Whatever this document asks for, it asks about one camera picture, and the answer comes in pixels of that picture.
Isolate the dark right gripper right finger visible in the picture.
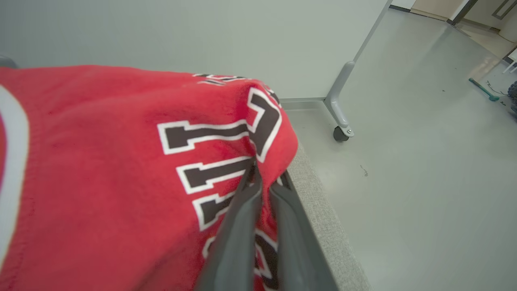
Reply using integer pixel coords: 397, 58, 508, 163
269, 172, 340, 291

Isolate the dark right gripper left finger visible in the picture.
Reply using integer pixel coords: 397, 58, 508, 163
194, 161, 264, 291

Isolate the grey partition leg with caster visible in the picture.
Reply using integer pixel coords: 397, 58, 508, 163
324, 61, 356, 143

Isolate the red and white striped jersey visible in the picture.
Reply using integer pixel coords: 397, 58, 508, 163
0, 65, 299, 291

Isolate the grey fabric sofa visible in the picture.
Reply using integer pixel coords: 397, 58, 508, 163
283, 141, 372, 291

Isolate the teal handled floor tool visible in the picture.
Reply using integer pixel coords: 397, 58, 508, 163
469, 78, 500, 102

